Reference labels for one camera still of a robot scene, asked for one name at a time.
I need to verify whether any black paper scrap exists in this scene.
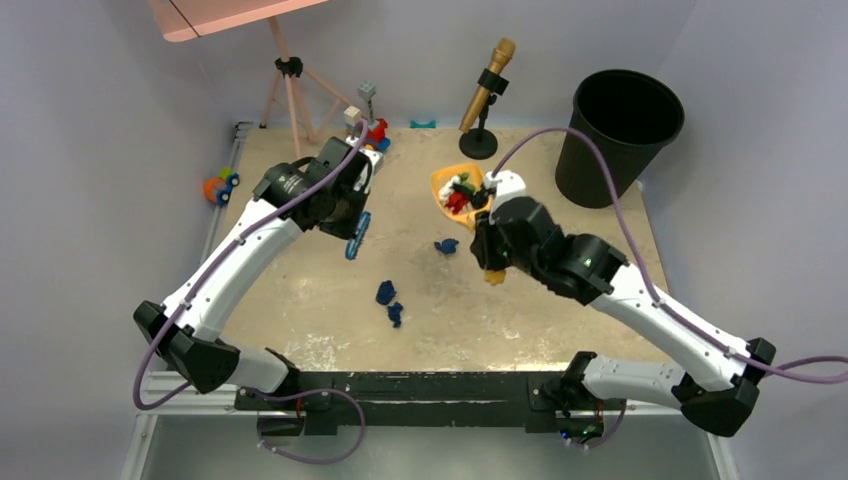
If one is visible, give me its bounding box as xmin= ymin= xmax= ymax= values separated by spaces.
xmin=460 ymin=186 xmax=494 ymax=209

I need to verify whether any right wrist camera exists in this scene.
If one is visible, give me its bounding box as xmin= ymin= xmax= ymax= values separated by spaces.
xmin=483 ymin=170 xmax=527 ymax=212

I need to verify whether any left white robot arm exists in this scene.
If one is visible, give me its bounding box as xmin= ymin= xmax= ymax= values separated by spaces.
xmin=133 ymin=137 xmax=384 ymax=409

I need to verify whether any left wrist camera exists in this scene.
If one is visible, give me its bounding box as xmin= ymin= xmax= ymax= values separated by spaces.
xmin=360 ymin=147 xmax=385 ymax=176

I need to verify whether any dark blue scrap by scoop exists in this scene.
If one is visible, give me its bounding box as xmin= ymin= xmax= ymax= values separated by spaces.
xmin=434 ymin=238 xmax=459 ymax=256

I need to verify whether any gold microphone on stand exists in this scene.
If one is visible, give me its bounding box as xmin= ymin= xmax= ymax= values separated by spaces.
xmin=458 ymin=37 xmax=516 ymax=160

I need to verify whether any red paper scrap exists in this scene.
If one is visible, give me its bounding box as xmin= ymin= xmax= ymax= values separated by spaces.
xmin=444 ymin=191 xmax=470 ymax=215

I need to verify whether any orange green toy wheel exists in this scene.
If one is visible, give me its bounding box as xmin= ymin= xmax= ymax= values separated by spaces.
xmin=203 ymin=167 xmax=240 ymax=206

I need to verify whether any black base bar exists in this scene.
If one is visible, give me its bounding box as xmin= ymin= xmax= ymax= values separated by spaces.
xmin=235 ymin=371 xmax=619 ymax=436

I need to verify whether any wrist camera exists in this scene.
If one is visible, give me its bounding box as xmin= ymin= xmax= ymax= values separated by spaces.
xmin=360 ymin=147 xmax=385 ymax=176
xmin=483 ymin=170 xmax=527 ymax=212

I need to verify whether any toy block train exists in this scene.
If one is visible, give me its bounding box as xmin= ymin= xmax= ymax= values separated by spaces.
xmin=343 ymin=81 xmax=391 ymax=152

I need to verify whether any black waste bin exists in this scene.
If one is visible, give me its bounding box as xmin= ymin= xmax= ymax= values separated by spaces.
xmin=554 ymin=69 xmax=685 ymax=209

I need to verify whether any yellow slotted plastic scoop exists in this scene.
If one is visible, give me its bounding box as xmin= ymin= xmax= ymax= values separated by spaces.
xmin=430 ymin=163 xmax=507 ymax=286

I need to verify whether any dark blue scrap left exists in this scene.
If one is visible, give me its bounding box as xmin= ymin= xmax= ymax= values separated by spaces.
xmin=375 ymin=280 xmax=397 ymax=306

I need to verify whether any blue hand brush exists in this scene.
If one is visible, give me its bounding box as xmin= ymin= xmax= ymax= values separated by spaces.
xmin=345 ymin=211 xmax=371 ymax=261

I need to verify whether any pink tripod stand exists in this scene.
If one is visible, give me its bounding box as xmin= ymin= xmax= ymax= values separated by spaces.
xmin=147 ymin=0 xmax=353 ymax=158

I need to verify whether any teal small block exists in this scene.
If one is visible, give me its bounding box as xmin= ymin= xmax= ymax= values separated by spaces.
xmin=409 ymin=120 xmax=437 ymax=129

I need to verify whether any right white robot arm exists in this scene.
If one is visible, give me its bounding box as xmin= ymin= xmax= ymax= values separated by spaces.
xmin=470 ymin=196 xmax=776 ymax=437

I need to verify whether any dark blue scrap middle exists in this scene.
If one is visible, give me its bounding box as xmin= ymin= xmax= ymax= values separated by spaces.
xmin=387 ymin=302 xmax=404 ymax=328

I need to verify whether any aluminium frame rail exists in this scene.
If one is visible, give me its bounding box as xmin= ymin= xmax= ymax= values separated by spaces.
xmin=119 ymin=122 xmax=256 ymax=479

